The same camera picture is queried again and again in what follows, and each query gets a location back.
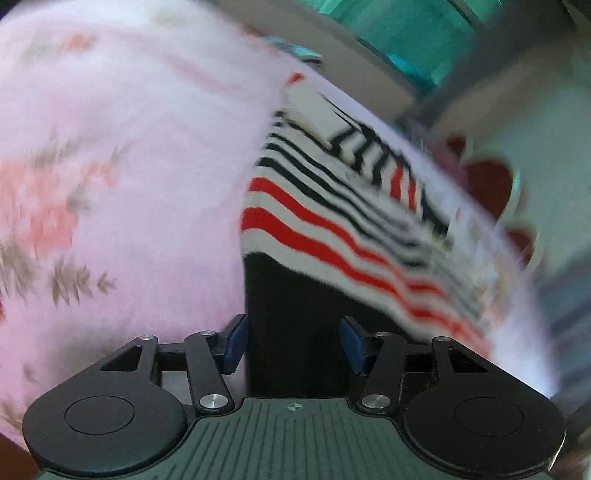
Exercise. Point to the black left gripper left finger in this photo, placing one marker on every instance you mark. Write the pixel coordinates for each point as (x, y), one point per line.
(232, 344)

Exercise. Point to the red white scalloped headboard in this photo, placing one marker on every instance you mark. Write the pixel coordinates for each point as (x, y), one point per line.
(498, 189)

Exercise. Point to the striped black red white sweater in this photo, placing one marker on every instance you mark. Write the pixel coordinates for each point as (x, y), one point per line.
(336, 223)

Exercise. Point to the pink floral bed sheet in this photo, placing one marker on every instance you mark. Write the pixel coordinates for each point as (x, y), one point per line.
(129, 132)

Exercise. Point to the window with green blinds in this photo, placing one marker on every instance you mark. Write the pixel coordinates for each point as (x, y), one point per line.
(418, 41)

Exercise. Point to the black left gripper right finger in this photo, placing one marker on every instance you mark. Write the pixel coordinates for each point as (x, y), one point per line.
(359, 346)

